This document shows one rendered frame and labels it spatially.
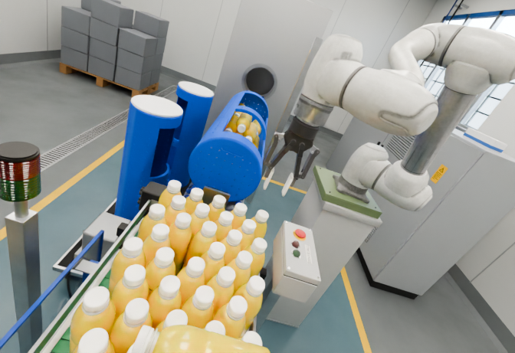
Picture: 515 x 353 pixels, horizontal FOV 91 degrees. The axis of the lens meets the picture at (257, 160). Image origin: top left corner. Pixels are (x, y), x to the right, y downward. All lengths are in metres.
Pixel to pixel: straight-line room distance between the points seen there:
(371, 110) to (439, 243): 2.11
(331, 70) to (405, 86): 0.15
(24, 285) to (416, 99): 0.95
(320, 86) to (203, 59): 5.61
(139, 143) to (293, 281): 1.12
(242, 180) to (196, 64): 5.35
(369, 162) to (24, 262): 1.27
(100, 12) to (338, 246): 4.18
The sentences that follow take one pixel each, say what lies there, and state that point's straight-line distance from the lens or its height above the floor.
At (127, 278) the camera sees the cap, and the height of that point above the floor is 1.11.
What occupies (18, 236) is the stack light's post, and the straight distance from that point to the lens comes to 0.75.
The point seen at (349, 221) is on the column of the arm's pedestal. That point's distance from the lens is 1.41.
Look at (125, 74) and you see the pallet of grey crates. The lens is 4.52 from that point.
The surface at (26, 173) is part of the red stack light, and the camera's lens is 0.63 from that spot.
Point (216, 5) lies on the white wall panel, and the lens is 6.08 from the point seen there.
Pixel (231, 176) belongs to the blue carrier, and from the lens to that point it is 0.98.
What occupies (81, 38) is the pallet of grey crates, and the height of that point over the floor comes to 0.60.
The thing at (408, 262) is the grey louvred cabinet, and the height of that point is 0.40.
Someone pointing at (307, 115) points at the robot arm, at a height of 1.46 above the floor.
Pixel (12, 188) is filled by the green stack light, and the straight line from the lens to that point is 0.65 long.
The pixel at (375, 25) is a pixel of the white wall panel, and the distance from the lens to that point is 6.34.
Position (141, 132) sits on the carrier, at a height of 0.91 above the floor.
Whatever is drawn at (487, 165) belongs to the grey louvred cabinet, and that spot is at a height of 1.36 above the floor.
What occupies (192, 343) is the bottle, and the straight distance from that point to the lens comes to 0.47.
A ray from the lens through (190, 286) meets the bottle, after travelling 0.65.
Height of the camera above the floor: 1.59
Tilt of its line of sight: 26 degrees down
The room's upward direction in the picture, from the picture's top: 23 degrees clockwise
